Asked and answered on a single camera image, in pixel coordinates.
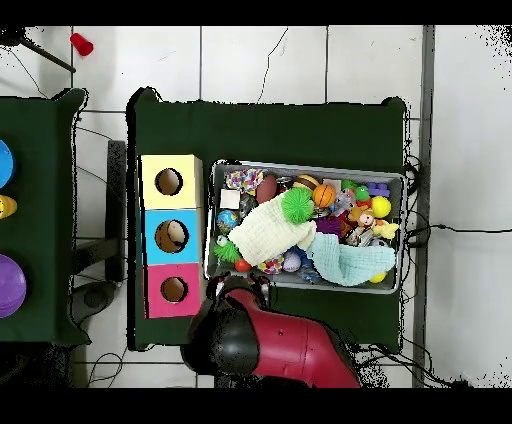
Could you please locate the cream waffle cloth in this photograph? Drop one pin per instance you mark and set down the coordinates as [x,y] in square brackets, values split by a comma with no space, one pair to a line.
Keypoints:
[268,232]

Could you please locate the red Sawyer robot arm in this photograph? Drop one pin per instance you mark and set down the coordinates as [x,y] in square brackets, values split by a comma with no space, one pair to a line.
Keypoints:
[296,348]

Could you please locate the wooden box with three holes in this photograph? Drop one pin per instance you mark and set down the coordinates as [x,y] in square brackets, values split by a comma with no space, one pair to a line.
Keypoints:
[152,224]

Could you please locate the clear mesh bin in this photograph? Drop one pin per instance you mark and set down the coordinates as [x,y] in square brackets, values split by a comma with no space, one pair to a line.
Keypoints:
[394,180]

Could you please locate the brown toy football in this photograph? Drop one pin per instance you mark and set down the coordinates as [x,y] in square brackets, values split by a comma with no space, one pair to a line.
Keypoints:
[266,189]

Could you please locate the plain wooden cube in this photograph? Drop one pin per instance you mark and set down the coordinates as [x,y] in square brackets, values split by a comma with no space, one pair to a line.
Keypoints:
[229,198]

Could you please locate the globe print ball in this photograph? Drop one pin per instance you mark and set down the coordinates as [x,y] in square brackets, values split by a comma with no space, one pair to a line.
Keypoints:
[227,221]

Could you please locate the green spiky rubber ball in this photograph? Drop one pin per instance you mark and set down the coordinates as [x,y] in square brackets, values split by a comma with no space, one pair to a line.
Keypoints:
[298,205]

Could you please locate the toy burger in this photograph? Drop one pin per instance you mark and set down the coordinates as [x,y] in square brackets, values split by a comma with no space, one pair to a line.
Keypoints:
[306,180]

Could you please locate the orange toy basketball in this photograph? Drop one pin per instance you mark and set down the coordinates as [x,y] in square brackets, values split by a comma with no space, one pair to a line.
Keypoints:
[324,195]

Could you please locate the dark green table cloth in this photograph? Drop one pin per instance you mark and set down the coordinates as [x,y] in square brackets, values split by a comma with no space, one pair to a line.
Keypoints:
[280,132]

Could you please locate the mint waffle cloth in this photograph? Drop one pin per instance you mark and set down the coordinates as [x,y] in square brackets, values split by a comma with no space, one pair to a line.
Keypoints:
[352,260]

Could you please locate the yellow smiley ball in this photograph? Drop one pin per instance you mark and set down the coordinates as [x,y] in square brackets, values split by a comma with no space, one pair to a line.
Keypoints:
[381,206]

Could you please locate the green cloth of side table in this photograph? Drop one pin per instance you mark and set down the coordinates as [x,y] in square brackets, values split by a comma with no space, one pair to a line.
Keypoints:
[40,220]

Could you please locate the red plastic cup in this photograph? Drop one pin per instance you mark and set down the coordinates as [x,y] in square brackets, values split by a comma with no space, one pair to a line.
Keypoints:
[82,44]

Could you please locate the yellow toy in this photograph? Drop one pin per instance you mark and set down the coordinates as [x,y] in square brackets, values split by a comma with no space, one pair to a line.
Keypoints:
[7,206]

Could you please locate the purple ball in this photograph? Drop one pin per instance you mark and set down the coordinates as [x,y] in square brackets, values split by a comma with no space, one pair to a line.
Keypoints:
[11,286]

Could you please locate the black tripod stand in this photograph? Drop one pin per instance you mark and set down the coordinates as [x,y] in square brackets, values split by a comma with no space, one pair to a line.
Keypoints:
[48,58]

